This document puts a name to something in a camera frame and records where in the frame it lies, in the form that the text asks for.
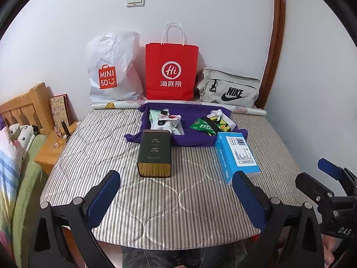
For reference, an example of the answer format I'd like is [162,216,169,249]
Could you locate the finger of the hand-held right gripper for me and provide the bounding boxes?
[295,172,335,210]
[318,158,357,194]

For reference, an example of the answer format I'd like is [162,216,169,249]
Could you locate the blue tissue box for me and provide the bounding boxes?
[215,131,261,186]

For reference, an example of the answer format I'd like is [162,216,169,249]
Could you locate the rolled white poster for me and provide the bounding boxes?
[91,100,267,116]

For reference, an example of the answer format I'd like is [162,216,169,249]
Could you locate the white printed sock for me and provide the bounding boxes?
[158,112,183,129]

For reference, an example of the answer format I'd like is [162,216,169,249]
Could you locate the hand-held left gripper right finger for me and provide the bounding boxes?
[232,170,325,268]

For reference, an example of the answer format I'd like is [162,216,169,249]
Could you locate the brown wooden door frame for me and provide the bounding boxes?
[261,0,286,109]

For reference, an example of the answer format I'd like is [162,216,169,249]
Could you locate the green blanket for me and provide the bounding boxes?
[12,134,49,257]

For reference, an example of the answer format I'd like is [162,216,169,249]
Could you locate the colourful striped bedding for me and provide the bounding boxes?
[0,128,25,257]

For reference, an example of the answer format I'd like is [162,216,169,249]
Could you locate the person's right hand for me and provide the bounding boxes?
[324,236,357,268]

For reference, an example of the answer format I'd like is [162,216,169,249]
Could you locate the green snack packet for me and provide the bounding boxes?
[189,117,215,135]

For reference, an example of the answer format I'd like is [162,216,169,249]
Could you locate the grey waist bag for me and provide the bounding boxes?
[196,67,260,109]

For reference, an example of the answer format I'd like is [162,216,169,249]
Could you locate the mint green cloth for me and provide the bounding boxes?
[149,109,170,131]

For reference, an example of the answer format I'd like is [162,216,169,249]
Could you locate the yellow black sock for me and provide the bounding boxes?
[208,116,233,134]

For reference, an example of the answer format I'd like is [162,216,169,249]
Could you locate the purple towel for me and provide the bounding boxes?
[124,102,248,147]

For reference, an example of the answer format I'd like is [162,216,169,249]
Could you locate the white spotted plush toy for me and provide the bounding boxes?
[7,124,37,157]

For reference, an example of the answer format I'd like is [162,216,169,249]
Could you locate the red paper bag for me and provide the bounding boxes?
[145,22,199,101]

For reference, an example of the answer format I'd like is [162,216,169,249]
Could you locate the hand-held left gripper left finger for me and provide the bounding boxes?
[32,170,123,268]

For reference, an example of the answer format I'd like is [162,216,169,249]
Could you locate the white plastic shopping bag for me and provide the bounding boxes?
[86,31,145,103]

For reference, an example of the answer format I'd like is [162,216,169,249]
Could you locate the dark green tin box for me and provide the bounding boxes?
[137,130,172,178]

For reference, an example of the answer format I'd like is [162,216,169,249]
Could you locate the wooden nightstand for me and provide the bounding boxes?
[34,121,81,176]

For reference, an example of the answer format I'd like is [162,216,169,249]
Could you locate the wooden bed headboard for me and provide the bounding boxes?
[0,82,55,134]

